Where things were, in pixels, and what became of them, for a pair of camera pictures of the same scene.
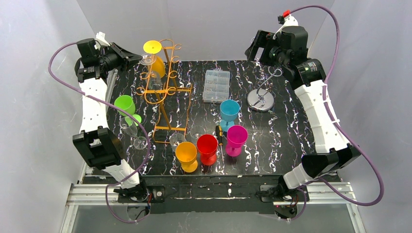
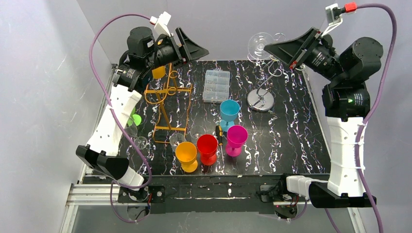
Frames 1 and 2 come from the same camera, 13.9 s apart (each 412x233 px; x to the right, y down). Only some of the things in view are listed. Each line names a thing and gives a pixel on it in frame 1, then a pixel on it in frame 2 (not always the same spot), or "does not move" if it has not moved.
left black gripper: x=119 y=57 -> x=177 y=47
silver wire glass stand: x=263 y=100 does not move
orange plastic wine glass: x=186 y=152 does not move
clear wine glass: x=140 y=142 does not move
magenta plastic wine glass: x=236 y=135 does not move
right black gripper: x=261 y=45 -> x=304 y=48
